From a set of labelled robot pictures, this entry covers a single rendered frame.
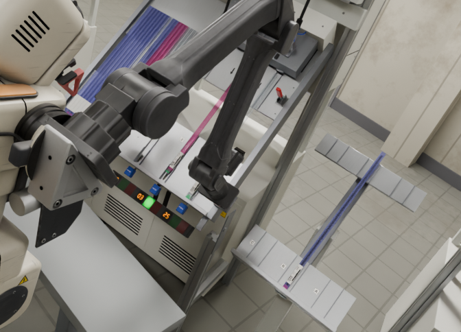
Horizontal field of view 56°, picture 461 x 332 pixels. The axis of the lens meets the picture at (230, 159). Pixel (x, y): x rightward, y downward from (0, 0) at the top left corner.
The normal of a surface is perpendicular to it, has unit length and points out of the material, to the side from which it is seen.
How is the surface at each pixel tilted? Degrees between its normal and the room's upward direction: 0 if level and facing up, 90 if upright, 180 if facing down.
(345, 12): 90
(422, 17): 90
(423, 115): 90
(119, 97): 37
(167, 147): 48
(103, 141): 63
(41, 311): 0
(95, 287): 0
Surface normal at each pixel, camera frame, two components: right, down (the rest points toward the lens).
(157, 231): -0.49, 0.31
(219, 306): 0.33, -0.80
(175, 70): 0.01, -0.58
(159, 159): -0.14, -0.31
